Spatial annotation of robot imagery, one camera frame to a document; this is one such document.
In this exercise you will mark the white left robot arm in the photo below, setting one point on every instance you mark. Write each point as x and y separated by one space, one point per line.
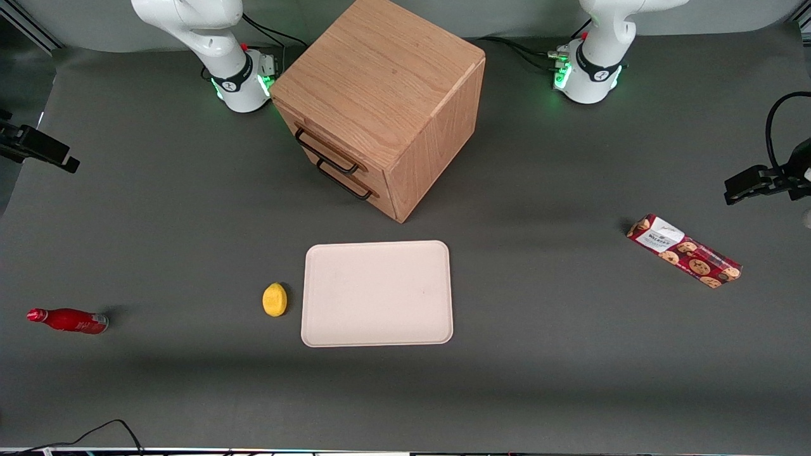
599 69

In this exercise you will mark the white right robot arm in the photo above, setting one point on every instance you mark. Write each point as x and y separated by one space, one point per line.
196 31

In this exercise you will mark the oak wooden drawer cabinet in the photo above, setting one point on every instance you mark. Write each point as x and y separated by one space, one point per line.
386 76

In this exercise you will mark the beige rectangular plastic tray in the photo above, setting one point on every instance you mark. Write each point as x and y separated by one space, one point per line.
377 294

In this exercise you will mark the yellow lemon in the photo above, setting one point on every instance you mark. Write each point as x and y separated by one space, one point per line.
274 300

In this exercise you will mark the red cookie box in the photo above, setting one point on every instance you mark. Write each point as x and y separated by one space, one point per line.
684 251

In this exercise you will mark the red bottle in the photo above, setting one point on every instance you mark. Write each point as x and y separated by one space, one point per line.
70 320

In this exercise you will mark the dark grey left wrist camera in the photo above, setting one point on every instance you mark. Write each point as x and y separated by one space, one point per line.
757 180

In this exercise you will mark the dark grey wrist camera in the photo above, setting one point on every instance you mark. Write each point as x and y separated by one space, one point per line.
35 147
757 180

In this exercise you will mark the dark grey right wrist camera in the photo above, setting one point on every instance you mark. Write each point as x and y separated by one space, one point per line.
35 147

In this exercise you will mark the aluminium frame profile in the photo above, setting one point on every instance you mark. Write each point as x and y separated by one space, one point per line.
28 25

